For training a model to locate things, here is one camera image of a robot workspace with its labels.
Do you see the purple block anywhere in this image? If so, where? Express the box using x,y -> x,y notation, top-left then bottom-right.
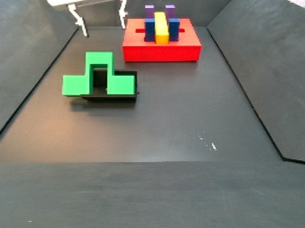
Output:
166,4 -> 175,19
145,4 -> 155,19

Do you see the purple block left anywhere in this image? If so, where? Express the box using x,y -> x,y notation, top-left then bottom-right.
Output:
145,4 -> 155,19

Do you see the black angle bracket fixture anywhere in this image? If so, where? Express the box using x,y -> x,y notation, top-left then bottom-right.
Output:
80,68 -> 138,102

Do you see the purple block right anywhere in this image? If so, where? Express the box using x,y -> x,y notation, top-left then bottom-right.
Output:
166,4 -> 175,19

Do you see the blue block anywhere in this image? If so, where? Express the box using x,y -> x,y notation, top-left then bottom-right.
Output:
169,18 -> 179,41
145,18 -> 155,42

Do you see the green stepped block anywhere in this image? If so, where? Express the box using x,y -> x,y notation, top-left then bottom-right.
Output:
62,52 -> 137,99

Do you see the silver gripper plate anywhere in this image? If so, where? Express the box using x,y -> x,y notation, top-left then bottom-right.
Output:
47,0 -> 127,37

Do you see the yellow long block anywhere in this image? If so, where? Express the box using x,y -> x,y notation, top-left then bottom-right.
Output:
154,12 -> 169,45

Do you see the red base board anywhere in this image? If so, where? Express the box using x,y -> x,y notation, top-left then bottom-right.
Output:
122,19 -> 202,62

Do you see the blue block left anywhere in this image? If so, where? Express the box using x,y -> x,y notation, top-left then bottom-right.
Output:
145,18 -> 155,42

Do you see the blue block right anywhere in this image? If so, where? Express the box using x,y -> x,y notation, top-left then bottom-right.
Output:
169,18 -> 179,41

